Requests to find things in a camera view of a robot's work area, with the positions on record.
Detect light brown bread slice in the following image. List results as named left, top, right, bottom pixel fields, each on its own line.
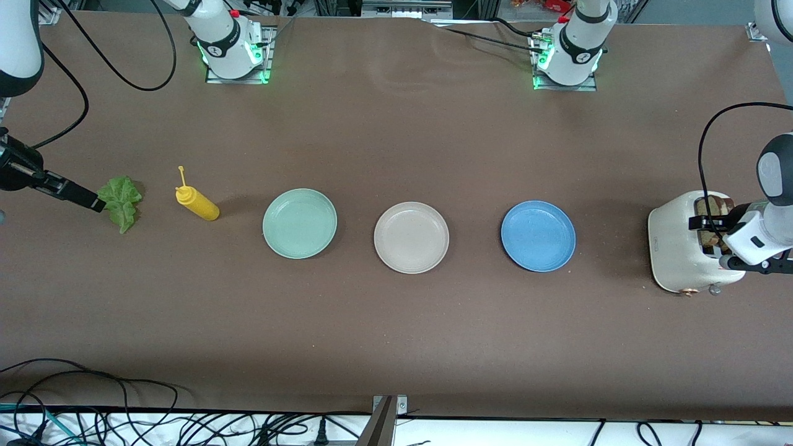
left=694, top=196, right=727, bottom=253

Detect green lettuce leaf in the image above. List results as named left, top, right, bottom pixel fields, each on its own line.
left=97, top=176, right=143, bottom=235

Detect yellow squeeze mustard bottle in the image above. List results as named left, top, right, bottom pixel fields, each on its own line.
left=175, top=165, right=221, bottom=222

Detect blue round plate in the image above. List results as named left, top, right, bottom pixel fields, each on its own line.
left=501, top=200, right=577, bottom=273

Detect mint green round plate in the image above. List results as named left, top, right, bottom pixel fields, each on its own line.
left=263, top=188, right=338, bottom=260

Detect beige round plate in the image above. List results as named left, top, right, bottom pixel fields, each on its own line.
left=374, top=202, right=450, bottom=274

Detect cream white toaster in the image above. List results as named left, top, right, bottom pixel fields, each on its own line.
left=647, top=190, right=748, bottom=295

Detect red packaged items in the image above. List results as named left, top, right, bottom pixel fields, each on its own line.
left=511, top=0, right=574, bottom=14

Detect grey equipment box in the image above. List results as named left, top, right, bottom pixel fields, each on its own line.
left=361, top=0, right=454, bottom=18

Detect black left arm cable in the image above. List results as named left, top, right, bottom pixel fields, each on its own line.
left=699, top=102, right=793, bottom=248

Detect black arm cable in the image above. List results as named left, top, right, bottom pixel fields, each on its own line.
left=31, top=0, right=177, bottom=149
left=699, top=102, right=793, bottom=248

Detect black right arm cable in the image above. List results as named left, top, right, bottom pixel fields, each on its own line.
left=31, top=0, right=177, bottom=149

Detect long black looped cable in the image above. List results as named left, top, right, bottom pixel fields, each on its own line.
left=0, top=358, right=186, bottom=428

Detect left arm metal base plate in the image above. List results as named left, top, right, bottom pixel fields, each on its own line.
left=532, top=31, right=598, bottom=92

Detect teal cable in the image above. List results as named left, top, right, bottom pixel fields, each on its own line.
left=0, top=404, right=84, bottom=445

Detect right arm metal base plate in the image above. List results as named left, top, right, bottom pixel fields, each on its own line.
left=204, top=25, right=276, bottom=84

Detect black base power cable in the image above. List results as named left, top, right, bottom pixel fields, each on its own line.
left=424, top=17, right=549, bottom=58

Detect metal table edge bracket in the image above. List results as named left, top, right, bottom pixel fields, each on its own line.
left=356, top=395, right=408, bottom=446

